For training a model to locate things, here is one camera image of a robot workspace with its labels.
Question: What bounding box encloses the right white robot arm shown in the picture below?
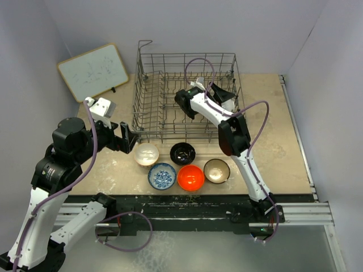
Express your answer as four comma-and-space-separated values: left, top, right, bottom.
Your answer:
175, 83, 280, 223

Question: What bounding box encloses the white ceramic bowl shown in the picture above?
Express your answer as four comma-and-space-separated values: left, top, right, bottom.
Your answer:
221, 99, 235, 112

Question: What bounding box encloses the blue white patterned bowl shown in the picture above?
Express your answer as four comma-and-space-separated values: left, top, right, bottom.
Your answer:
147, 163, 177, 190

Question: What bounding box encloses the grey wire dish rack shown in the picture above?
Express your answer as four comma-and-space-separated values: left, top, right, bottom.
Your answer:
132, 40, 244, 143

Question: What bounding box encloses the black glossy bowl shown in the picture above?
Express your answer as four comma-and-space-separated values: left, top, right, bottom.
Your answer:
170, 142, 196, 166

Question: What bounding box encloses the brown rimmed cream bowl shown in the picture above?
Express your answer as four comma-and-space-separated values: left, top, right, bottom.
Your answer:
203, 159, 230, 184

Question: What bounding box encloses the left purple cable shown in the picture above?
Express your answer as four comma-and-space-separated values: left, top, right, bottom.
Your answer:
12, 100, 154, 271

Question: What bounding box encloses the orange bowl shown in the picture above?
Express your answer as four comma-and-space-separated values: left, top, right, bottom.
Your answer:
177, 164, 205, 192

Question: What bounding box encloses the small whiteboard with wood frame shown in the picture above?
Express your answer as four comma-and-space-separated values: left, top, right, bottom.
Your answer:
57, 43, 129, 103

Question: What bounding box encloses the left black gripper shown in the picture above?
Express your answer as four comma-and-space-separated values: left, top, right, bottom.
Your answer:
75, 116, 140, 163

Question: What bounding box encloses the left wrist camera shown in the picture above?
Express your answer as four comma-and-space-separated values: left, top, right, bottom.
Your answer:
85, 97, 116, 129

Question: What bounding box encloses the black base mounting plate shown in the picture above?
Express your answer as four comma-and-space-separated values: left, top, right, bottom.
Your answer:
76, 194, 284, 235

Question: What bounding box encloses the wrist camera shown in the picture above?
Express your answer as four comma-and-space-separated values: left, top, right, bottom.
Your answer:
190, 76, 205, 91
85, 97, 116, 129

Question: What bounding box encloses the beige white bowl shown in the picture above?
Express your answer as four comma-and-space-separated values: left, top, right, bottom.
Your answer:
133, 143, 159, 167

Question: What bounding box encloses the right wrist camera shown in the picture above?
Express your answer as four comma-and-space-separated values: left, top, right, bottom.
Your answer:
190, 76, 205, 91

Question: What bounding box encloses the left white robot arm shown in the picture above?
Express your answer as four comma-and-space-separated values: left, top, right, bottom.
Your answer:
1, 117, 139, 271

